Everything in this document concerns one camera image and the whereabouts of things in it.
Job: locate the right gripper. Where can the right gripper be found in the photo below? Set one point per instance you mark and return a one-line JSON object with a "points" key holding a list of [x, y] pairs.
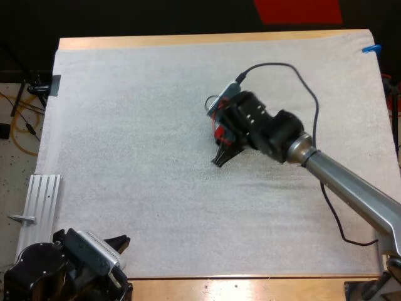
{"points": [[249, 114]]}

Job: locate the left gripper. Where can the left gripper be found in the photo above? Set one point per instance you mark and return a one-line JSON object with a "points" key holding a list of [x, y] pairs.
{"points": [[91, 282]]}

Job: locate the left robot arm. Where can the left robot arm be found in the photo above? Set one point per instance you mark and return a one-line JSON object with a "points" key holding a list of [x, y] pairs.
{"points": [[34, 272]]}

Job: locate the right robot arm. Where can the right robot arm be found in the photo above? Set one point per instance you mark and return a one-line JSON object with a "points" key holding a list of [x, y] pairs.
{"points": [[344, 183]]}

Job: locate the red cube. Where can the red cube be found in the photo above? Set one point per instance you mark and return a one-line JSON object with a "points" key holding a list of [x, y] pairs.
{"points": [[221, 132]]}

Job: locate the blue clip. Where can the blue clip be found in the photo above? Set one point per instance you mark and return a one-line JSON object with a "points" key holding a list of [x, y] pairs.
{"points": [[371, 48]]}

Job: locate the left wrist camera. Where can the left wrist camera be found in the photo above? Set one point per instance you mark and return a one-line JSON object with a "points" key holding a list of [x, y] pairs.
{"points": [[103, 252]]}

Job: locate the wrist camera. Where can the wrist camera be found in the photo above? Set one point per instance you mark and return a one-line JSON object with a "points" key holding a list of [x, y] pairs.
{"points": [[226, 94], [103, 252]]}

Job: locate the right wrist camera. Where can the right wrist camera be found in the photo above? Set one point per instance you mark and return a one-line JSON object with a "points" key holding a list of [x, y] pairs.
{"points": [[226, 94]]}

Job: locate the ribbed aluminium rail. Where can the ribbed aluminium rail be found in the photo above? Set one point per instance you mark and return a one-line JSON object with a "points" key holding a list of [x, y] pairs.
{"points": [[40, 207]]}

